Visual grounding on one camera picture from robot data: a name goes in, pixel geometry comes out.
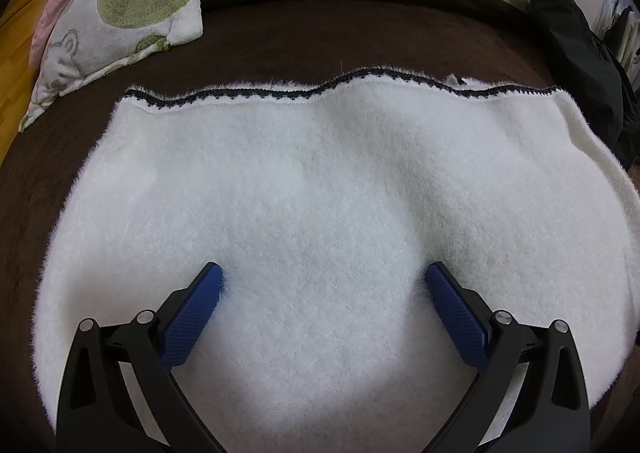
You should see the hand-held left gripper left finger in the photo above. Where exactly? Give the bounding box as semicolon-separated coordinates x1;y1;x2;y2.
56;261;226;453

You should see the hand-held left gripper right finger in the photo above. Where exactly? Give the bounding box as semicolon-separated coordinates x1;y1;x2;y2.
424;261;591;453

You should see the white fluffy cardigan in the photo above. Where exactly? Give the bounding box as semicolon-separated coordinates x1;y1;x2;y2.
32;65;640;453

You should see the row of hanging clothes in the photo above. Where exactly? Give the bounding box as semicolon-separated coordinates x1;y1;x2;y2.
595;0;640;76

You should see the black garment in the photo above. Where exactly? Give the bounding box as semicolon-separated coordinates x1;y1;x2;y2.
522;0;640;171

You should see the white pillow with green hearts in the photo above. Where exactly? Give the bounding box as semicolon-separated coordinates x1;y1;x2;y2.
19;0;205;134

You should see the pink pillow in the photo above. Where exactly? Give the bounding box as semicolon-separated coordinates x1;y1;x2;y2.
28;0;98;70

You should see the wooden headboard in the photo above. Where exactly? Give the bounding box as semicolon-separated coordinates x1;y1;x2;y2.
0;0;108;84

